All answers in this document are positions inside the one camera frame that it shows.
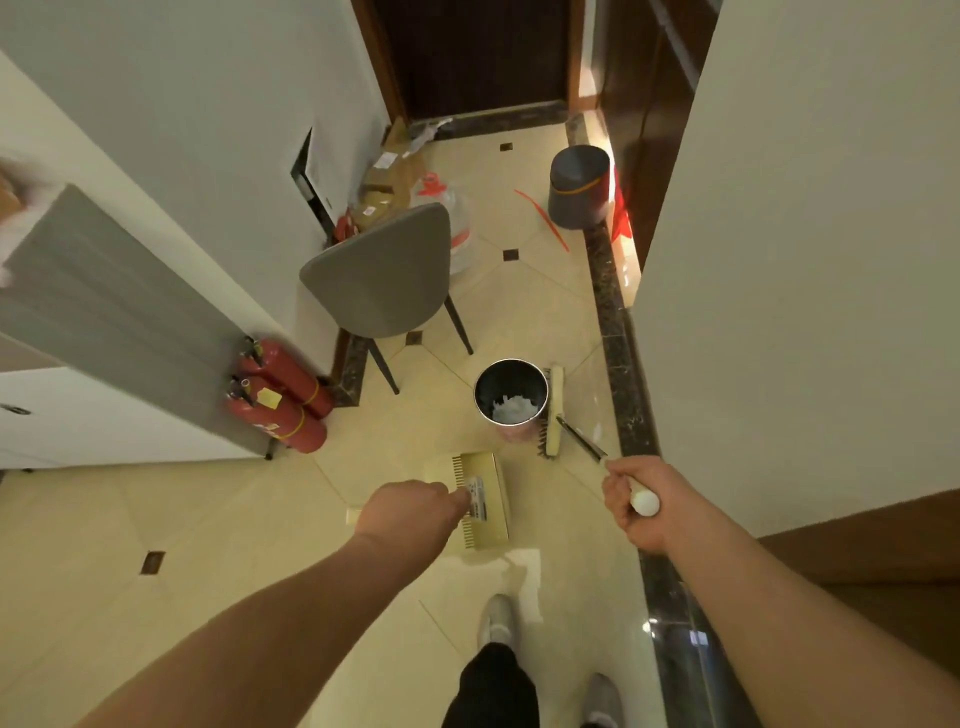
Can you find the person's right hand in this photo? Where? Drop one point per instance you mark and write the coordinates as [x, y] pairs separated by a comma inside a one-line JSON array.
[[667, 517]]

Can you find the person's left hand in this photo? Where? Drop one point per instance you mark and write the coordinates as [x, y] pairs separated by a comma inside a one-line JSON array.
[[409, 521]]

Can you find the pink waste bin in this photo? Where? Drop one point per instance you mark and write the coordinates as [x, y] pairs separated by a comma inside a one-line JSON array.
[[517, 433]]

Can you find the white paper scraps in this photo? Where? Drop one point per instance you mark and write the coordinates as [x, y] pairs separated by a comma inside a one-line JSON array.
[[514, 411]]

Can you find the person's left forearm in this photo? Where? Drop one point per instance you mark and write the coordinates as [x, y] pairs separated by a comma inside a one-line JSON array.
[[247, 652]]

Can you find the person's right forearm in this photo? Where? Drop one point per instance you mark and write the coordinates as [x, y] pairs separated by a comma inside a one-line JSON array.
[[810, 645]]

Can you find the person's left grey shoe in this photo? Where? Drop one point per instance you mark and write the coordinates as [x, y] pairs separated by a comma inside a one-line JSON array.
[[496, 622]]

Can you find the person's grey shoe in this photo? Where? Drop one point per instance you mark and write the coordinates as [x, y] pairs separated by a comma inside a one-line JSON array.
[[496, 622], [602, 701]]

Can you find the person's right grey shoe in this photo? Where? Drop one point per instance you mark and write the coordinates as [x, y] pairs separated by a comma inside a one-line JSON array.
[[602, 701]]

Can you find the beige tiled floor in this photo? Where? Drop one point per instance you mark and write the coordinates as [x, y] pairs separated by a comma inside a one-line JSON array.
[[187, 525]]

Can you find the black trousers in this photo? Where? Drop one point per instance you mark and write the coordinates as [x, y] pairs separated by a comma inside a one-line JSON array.
[[491, 690]]

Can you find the wooden door with glass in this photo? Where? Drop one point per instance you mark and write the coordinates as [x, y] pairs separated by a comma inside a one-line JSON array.
[[862, 562]]

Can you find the grey chair black legs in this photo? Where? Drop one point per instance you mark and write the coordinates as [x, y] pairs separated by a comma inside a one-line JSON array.
[[382, 277]]

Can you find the clear water jug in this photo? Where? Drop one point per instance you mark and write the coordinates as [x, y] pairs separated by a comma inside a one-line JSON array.
[[454, 225]]

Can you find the red paper decoration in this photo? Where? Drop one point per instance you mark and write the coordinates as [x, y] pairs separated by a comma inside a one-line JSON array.
[[619, 217]]

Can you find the dark grey bin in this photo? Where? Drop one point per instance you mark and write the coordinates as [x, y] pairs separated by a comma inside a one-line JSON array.
[[579, 187]]

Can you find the brown cardboard box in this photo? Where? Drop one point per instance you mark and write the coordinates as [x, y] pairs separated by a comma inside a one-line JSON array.
[[390, 180]]

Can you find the white and grey cabinet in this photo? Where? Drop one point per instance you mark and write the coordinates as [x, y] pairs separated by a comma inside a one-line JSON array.
[[112, 315]]

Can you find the dark wood counter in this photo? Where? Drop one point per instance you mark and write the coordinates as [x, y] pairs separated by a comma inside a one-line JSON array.
[[660, 112]]

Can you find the dark brown entrance door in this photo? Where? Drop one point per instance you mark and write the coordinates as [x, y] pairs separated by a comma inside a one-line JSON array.
[[472, 56]]

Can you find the brown paper bag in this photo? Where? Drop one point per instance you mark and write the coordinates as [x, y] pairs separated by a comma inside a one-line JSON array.
[[7, 196]]

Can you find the white wall panel box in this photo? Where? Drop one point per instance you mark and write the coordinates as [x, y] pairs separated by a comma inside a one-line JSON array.
[[315, 176]]

